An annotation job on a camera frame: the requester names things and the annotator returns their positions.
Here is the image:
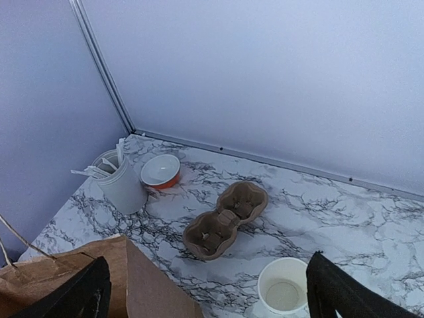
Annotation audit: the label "orange white bowl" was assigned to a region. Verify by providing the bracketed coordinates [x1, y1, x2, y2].
[140, 154, 181, 189]

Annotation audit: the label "white utensil holder cup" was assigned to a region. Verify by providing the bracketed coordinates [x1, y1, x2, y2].
[93, 150, 148, 215]

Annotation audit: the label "brown paper bag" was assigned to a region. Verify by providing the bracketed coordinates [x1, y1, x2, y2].
[1, 235, 203, 317]

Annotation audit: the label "white plastic utensils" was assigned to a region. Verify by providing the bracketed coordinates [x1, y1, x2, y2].
[70, 138, 125, 180]

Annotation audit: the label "cardboard cup carrier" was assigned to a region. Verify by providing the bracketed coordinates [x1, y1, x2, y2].
[182, 181, 268, 261]

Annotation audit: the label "left aluminium corner post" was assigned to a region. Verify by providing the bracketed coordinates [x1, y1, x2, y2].
[69, 0, 136, 134]

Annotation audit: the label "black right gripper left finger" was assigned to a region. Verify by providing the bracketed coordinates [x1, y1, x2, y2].
[12, 256, 111, 317]

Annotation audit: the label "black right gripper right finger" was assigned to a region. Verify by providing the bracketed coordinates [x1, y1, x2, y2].
[306, 252, 416, 318]

